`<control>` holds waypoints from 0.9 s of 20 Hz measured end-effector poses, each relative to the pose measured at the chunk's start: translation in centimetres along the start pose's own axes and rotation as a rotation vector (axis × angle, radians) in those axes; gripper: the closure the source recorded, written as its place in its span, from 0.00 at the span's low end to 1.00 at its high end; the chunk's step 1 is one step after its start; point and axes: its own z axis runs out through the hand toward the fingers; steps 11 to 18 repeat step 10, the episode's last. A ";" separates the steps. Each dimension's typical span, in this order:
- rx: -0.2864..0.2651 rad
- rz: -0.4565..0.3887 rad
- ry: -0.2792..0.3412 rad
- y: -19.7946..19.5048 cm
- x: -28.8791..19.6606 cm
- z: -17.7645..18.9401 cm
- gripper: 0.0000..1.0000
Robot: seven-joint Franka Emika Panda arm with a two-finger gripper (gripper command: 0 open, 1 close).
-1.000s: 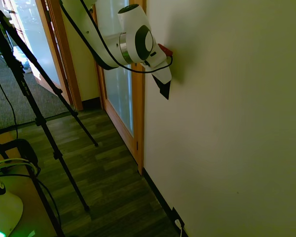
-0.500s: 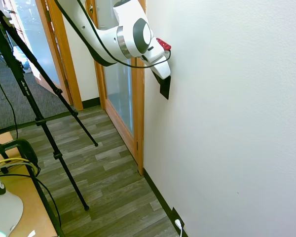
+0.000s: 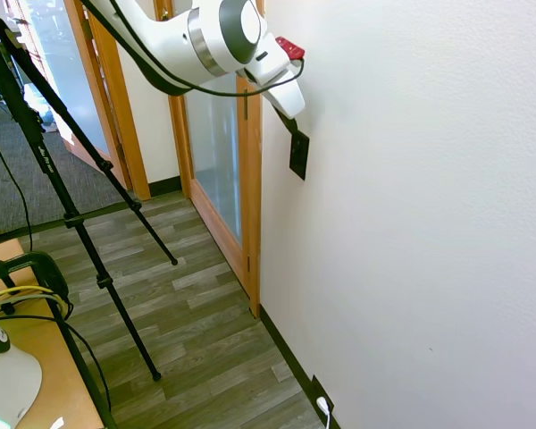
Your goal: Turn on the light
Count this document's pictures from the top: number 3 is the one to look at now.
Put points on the black wall outlet plate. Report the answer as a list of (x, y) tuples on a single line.
[(321, 389)]

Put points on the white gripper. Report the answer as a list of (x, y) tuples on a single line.
[(286, 96)]

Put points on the brass door hinge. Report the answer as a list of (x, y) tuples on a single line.
[(248, 263), (246, 105)]

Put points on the black camera tripod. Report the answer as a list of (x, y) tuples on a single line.
[(31, 125)]

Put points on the black table clamp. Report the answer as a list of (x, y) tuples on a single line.
[(49, 268)]

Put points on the wooden framed glass partition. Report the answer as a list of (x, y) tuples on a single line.
[(129, 147)]

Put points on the black light switch plate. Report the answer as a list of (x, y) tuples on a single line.
[(299, 154)]

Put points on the wooden door with frosted glass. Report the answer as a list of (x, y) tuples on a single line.
[(214, 170)]

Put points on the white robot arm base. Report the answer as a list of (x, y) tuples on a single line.
[(13, 380)]

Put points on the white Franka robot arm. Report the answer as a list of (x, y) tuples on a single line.
[(170, 40)]

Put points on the wooden door frame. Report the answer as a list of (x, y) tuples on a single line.
[(255, 187)]

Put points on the red wrist camera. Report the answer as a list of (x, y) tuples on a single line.
[(289, 47)]

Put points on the black baseboard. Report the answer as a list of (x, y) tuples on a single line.
[(163, 185), (290, 357)]

